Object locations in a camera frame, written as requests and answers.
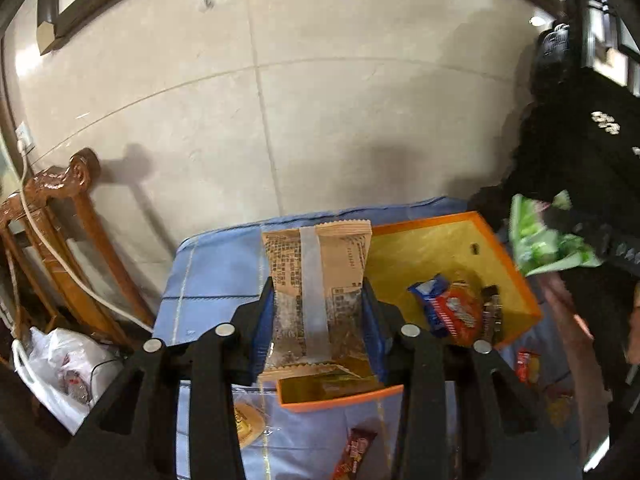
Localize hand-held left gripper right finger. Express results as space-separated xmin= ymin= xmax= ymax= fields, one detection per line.
xmin=362 ymin=277 xmax=586 ymax=480

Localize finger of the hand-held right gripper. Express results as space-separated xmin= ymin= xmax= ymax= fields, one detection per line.
xmin=542 ymin=204 xmax=608 ymax=241

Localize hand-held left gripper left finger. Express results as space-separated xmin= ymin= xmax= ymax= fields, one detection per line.
xmin=50 ymin=277 xmax=277 ymax=480

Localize green snack packet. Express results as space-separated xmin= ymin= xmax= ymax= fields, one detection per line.
xmin=509 ymin=190 xmax=603 ymax=277

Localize brown printed snack packet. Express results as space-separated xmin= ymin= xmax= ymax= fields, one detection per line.
xmin=261 ymin=220 xmax=373 ymax=377

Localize orange cardboard box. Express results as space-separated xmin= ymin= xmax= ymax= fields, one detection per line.
xmin=277 ymin=211 xmax=543 ymax=413

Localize yellow pastry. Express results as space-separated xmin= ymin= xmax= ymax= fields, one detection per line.
xmin=234 ymin=400 xmax=266 ymax=450

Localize person's right forearm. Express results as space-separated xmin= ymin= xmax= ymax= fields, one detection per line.
xmin=542 ymin=276 xmax=632 ymax=461

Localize blue snack packet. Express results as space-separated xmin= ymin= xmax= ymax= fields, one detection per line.
xmin=407 ymin=275 xmax=453 ymax=338

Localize blue striped tablecloth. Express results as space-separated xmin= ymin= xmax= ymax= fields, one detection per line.
xmin=152 ymin=197 xmax=601 ymax=480

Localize red orange snack packet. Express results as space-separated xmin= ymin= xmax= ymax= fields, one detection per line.
xmin=432 ymin=282 xmax=483 ymax=346

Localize dark brown snack bars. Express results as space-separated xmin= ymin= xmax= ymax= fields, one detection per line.
xmin=480 ymin=285 xmax=503 ymax=347

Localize dark red snack packet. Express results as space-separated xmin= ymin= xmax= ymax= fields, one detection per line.
xmin=332 ymin=427 xmax=378 ymax=480

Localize small red snack packet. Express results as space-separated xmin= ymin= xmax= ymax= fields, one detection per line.
xmin=515 ymin=349 xmax=541 ymax=383

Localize white plastic bag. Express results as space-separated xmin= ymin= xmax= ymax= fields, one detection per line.
xmin=22 ymin=327 xmax=126 ymax=436

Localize carved wooden chair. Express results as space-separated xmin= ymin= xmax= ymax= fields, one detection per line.
xmin=0 ymin=147 xmax=156 ymax=356

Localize white power cable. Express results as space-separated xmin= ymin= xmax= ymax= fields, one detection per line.
xmin=12 ymin=139 xmax=153 ymax=333

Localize white wall socket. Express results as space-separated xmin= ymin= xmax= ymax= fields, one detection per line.
xmin=15 ymin=122 xmax=37 ymax=154

